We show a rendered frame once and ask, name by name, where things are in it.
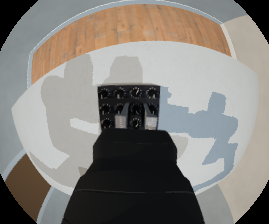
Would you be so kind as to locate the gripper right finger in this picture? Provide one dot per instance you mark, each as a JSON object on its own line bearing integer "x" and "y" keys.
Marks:
{"x": 148, "y": 120}

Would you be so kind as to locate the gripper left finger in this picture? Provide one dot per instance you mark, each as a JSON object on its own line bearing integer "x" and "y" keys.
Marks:
{"x": 123, "y": 119}

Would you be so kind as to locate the black box with knobs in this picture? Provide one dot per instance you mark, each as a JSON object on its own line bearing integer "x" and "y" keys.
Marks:
{"x": 109, "y": 98}

